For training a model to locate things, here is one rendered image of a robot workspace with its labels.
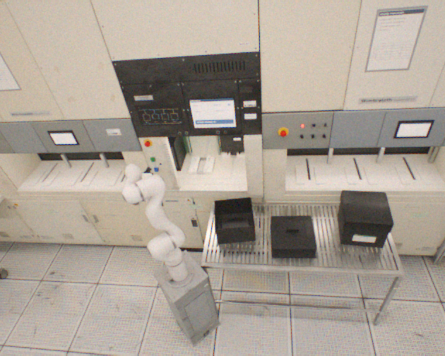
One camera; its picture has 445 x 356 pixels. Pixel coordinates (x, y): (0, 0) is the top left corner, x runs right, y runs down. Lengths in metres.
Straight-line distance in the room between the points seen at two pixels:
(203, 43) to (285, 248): 1.35
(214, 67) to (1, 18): 1.23
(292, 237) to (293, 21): 1.31
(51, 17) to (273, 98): 1.34
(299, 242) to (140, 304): 1.60
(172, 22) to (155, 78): 0.36
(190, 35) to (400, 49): 1.11
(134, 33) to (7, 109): 1.17
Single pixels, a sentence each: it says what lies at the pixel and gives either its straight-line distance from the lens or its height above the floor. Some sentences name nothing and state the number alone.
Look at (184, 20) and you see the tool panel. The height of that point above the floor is 2.15.
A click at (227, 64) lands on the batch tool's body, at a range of 1.91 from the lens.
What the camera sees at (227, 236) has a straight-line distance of 2.22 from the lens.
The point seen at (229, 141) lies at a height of 1.05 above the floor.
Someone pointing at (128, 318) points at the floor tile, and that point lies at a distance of 3.07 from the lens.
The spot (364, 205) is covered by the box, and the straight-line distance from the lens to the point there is 2.25.
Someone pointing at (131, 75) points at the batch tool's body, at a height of 1.86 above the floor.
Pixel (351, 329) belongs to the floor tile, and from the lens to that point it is 2.89.
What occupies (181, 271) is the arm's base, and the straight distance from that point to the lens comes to 2.09.
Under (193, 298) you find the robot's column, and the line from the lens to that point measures 2.26.
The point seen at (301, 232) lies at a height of 0.86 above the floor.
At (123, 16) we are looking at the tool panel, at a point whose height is 2.19.
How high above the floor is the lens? 2.61
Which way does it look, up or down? 42 degrees down
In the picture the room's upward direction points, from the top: 8 degrees counter-clockwise
